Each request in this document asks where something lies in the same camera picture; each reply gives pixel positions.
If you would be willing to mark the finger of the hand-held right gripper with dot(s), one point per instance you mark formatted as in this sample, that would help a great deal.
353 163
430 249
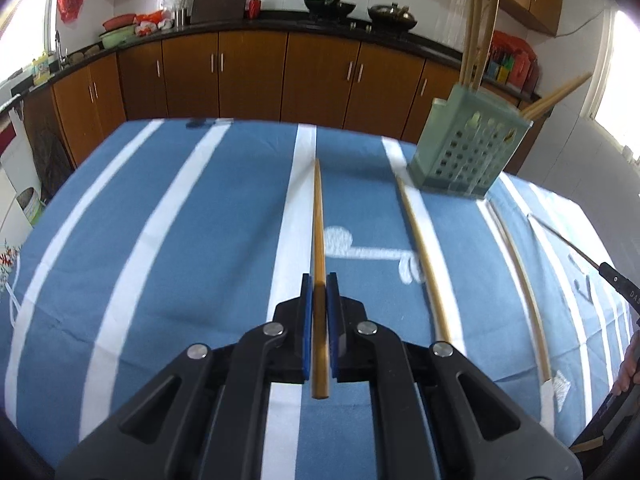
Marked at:
622 285

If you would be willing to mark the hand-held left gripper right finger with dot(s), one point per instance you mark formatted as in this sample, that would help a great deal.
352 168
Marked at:
332 330

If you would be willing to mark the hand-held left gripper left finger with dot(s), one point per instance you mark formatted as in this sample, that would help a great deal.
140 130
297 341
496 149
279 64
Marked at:
306 330

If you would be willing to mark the green perforated utensil holder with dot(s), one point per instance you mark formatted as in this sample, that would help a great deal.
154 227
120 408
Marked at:
465 160

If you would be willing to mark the person's right hand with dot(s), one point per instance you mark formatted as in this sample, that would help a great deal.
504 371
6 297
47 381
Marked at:
627 372

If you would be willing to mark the blue white striped tablecloth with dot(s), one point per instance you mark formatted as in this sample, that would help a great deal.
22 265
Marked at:
225 260

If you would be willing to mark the bright window with sill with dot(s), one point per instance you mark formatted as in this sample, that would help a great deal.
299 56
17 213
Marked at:
620 85

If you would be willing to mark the dark red sauce bottle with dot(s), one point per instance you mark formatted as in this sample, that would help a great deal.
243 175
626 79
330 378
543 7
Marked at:
534 77

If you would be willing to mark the large red sauce bottle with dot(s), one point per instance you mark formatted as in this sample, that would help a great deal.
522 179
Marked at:
522 72

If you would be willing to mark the green yellow condiment box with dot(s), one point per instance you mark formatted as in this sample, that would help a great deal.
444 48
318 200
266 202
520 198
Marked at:
502 71

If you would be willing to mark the wooden base cabinets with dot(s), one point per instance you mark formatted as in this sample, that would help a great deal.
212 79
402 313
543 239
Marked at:
250 75

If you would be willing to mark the red bag over condiments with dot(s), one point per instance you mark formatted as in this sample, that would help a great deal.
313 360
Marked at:
510 42

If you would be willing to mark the white bucket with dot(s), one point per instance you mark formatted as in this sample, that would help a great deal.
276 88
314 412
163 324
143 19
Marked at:
29 207

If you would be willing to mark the black gas stove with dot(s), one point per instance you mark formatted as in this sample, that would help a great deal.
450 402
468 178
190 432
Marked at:
357 24

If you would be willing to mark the black kitchen countertop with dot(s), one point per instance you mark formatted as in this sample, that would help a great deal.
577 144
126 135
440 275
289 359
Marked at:
280 24

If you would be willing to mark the dark pot with lid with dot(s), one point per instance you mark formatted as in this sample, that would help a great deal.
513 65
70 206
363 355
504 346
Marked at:
392 16

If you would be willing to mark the black wok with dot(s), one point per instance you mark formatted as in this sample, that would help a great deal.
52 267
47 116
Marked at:
330 6

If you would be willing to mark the small red bottle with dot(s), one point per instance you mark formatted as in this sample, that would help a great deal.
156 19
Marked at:
255 7

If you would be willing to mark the dark wooden cutting board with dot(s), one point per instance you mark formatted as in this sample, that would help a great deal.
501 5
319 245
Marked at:
220 5

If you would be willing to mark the steel cup with clear bag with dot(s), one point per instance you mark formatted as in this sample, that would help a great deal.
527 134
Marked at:
180 10

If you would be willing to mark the red and white plastic bag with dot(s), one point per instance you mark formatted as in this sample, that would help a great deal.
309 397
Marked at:
152 21

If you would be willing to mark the green basin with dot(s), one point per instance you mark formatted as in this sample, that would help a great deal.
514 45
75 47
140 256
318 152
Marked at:
116 37

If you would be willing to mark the red basin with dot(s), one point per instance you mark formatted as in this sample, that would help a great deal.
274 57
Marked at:
119 21

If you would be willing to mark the yellow detergent bottle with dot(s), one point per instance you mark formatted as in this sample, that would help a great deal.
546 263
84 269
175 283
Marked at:
42 70

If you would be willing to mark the chrome faucet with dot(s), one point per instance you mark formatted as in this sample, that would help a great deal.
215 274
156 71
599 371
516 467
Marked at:
58 50

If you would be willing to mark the red hanging plastic bag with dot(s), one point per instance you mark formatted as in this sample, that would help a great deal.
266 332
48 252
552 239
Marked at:
71 2

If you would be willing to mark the sliding window with sink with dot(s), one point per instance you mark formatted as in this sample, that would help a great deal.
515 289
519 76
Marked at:
25 20

